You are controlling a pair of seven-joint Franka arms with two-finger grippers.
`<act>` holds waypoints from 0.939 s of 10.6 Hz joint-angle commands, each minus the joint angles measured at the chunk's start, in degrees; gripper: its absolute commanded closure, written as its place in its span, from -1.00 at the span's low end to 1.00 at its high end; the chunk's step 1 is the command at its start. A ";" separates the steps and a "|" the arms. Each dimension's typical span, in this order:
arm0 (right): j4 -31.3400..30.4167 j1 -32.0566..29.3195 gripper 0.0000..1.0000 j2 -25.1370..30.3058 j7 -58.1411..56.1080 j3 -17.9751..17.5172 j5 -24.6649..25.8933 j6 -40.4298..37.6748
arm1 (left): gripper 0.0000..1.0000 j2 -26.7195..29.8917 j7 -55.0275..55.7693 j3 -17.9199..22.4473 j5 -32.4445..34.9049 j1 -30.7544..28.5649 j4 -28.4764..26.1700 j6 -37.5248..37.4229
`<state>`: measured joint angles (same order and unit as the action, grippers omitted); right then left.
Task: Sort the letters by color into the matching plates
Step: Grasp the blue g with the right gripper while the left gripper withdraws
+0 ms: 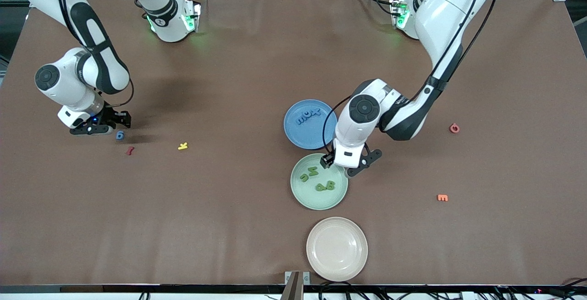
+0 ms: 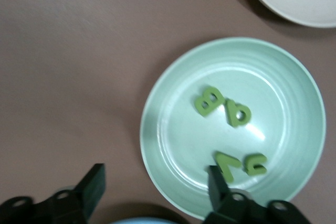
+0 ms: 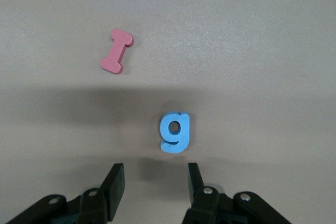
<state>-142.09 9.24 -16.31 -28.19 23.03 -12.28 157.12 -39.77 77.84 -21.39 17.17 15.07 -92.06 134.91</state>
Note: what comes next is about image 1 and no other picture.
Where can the green foam letter a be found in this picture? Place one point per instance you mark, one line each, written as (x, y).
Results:
(320, 187)

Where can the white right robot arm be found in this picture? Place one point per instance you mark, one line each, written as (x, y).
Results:
(64, 89)

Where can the pale green plate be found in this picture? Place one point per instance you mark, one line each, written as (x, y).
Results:
(316, 199)

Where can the dark red foam letter i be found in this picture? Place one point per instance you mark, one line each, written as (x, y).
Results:
(130, 151)

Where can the green foam letter B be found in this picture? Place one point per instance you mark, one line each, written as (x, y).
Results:
(330, 184)

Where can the blue plate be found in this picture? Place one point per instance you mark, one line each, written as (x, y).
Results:
(307, 137)

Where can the orange foam letter m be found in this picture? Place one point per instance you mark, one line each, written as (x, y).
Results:
(442, 197)

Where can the pale pink plate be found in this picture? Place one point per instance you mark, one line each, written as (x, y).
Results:
(337, 249)

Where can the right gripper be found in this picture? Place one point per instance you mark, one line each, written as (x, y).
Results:
(111, 115)

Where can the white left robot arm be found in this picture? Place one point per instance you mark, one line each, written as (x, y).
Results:
(440, 11)

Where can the green foam letter u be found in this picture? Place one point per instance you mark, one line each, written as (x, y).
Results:
(304, 178)

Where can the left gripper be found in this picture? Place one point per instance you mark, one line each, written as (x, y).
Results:
(327, 160)

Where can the green foam letter N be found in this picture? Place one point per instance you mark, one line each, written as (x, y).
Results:
(312, 171)

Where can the grey metal bracket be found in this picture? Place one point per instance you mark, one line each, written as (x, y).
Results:
(296, 286)

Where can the brown table mat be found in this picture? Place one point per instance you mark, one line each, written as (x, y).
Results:
(137, 222)

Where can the blue foam letter m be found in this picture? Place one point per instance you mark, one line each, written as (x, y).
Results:
(302, 119)

